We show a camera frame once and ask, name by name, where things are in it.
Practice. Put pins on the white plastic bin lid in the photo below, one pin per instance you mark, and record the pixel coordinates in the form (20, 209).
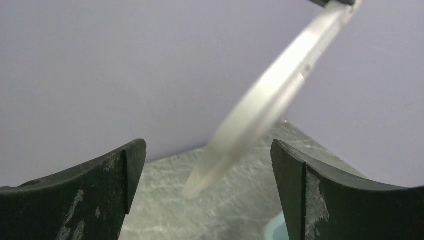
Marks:
(270, 96)

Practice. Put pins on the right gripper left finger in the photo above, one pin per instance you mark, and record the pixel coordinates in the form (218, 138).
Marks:
(86, 202)

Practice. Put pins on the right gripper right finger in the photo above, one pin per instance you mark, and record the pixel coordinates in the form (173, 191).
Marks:
(322, 202)

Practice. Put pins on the mint green plastic bin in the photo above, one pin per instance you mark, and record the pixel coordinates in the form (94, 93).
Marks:
(276, 229)

